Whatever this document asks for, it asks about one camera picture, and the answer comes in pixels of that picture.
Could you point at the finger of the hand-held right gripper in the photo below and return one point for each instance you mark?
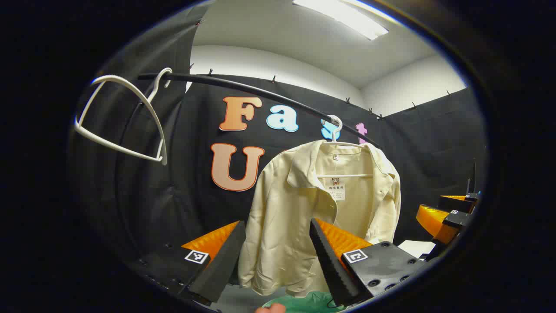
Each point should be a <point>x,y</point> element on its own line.
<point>436,224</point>
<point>456,203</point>

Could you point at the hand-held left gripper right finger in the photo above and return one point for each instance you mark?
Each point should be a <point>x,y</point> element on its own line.
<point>332,269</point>

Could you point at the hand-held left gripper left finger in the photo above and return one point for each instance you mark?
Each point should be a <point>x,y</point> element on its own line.
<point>219,265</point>

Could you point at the green laundry hamper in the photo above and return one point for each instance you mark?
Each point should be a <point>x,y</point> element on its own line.
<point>304,303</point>

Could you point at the cream shirt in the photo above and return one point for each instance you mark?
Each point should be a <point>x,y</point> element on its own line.
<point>286,217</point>

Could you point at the white clothes hanger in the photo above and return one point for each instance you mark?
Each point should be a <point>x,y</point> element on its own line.
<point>333,137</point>
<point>163,150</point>

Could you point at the black clothes rack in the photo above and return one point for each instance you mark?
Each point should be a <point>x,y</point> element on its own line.
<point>186,78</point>

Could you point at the black backdrop cloth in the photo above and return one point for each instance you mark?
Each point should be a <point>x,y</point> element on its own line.
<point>173,195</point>

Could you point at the row of black clips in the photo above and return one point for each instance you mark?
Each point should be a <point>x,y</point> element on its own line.
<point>347,101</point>

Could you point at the ceiling light panel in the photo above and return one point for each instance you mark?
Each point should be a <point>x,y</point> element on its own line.
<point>347,19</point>

